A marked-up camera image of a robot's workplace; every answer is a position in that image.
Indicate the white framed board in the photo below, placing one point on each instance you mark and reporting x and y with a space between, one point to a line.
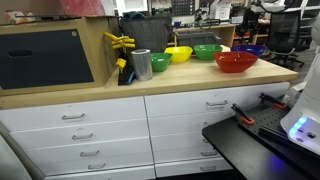
133 6

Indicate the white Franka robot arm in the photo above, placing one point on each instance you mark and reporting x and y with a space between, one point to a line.
306 100

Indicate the grey curved object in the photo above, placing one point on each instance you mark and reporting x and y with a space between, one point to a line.
16 153

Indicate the green plastic bowl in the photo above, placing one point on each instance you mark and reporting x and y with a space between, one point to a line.
208 53
160 62

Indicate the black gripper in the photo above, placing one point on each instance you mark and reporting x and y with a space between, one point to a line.
251 20

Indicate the black tool holder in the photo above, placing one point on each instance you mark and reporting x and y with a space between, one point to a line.
124 77

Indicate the yellow plastic bowl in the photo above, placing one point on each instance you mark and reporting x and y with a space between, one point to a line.
179 55

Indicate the white cardboard box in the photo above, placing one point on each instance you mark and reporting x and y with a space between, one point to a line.
221 10

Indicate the black perforated board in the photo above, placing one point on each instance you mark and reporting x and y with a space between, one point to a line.
266 121

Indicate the black grid panel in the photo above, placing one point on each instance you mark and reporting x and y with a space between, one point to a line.
183 7

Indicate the silver metal cylinder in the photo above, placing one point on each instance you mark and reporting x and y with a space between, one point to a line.
142 66

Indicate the wooden box with dark panel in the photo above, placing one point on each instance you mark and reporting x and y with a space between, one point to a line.
46 56

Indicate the white drawer cabinet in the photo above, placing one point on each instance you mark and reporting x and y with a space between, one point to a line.
110 110

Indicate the black office chair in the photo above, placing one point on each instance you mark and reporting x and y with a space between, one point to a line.
283 33
308 33

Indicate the black robot table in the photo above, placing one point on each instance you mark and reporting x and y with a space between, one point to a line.
240 153

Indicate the orange white patterned box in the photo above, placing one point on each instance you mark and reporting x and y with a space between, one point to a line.
18 16

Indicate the dark grey fabric bin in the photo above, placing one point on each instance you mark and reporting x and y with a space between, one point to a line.
143 33

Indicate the blue plastic bowl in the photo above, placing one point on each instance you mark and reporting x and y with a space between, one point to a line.
250 49

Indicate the red plastic bowl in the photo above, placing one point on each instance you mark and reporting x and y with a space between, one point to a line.
235 62

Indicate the grey plastic bin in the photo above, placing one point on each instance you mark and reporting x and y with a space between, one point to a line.
196 38

